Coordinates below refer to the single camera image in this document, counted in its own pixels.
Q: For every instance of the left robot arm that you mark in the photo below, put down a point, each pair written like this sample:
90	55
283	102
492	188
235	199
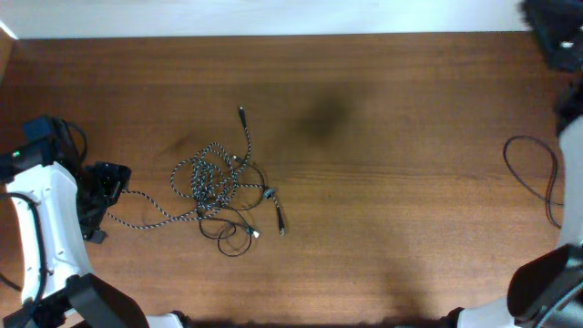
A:
60	204

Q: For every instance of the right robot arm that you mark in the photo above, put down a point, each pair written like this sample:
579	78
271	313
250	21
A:
547	292

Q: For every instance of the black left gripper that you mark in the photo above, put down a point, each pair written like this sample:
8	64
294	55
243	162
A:
104	190

